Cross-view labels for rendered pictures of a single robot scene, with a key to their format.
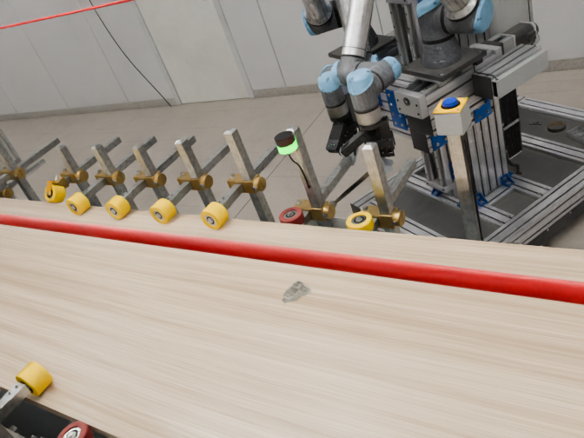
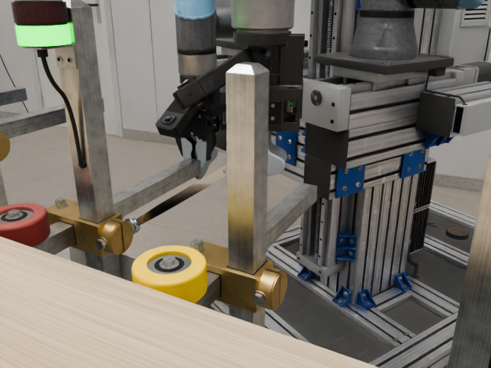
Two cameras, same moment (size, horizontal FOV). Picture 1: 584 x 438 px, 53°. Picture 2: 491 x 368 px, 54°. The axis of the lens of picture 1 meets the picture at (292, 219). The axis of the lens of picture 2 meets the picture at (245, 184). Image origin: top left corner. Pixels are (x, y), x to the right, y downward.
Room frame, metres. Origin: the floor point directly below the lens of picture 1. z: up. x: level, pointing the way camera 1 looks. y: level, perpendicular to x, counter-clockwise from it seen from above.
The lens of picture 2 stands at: (0.97, -0.16, 1.18)
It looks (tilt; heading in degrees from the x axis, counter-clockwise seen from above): 22 degrees down; 346
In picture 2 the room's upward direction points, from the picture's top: straight up
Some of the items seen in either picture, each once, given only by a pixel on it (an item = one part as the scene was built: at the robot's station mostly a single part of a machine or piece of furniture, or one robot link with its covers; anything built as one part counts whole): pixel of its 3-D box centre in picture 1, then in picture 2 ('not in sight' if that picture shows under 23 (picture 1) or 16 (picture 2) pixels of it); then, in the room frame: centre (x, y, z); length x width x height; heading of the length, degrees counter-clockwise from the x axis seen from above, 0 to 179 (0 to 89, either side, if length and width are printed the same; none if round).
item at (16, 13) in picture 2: (284, 138); (40, 12); (1.61, -0.07, 1.16); 0.06 x 0.06 x 0.02
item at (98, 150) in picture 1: (122, 192); not in sight; (2.32, 0.64, 0.87); 0.04 x 0.04 x 0.48; 48
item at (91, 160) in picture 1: (92, 160); not in sight; (2.61, 0.77, 0.95); 0.37 x 0.03 x 0.03; 138
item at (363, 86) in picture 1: (362, 89); not in sight; (1.56, -0.33, 1.23); 0.09 x 0.08 x 0.11; 125
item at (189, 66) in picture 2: (336, 109); (196, 64); (1.92, -0.29, 1.05); 0.08 x 0.08 x 0.05
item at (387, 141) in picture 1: (377, 137); (267, 82); (1.56, -0.33, 1.07); 0.09 x 0.08 x 0.12; 68
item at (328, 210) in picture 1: (314, 210); (87, 228); (1.66, -0.08, 0.85); 0.14 x 0.06 x 0.05; 48
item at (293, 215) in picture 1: (295, 226); (20, 250); (1.59, 0.00, 0.85); 0.08 x 0.08 x 0.11
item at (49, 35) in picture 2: (287, 145); (43, 33); (1.61, -0.07, 1.13); 0.06 x 0.06 x 0.02
